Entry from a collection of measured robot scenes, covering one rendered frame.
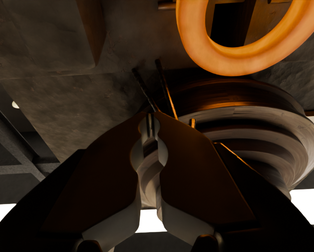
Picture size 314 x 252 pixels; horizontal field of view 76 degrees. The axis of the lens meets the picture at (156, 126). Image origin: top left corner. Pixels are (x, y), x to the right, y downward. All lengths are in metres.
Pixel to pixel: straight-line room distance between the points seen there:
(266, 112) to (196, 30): 0.18
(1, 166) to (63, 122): 6.05
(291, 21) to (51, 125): 0.57
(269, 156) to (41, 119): 0.55
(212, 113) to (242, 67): 0.08
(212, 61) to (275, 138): 0.19
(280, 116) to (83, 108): 0.44
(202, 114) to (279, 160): 0.18
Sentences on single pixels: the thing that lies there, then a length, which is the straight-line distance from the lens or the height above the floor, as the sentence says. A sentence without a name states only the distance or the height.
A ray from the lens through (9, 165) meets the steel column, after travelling 6.50.
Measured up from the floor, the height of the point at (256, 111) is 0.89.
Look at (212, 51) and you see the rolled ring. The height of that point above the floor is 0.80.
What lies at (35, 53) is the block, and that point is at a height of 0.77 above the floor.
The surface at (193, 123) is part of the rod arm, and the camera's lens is 0.28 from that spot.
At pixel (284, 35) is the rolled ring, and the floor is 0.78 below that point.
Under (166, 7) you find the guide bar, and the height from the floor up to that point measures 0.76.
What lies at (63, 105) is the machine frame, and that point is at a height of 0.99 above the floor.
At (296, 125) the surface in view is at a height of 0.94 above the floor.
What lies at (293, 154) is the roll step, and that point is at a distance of 0.48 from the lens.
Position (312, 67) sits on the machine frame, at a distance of 0.58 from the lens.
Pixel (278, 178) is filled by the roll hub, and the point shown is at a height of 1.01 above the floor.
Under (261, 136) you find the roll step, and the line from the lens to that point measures 0.40.
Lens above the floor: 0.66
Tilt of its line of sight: 48 degrees up
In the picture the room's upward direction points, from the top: 176 degrees clockwise
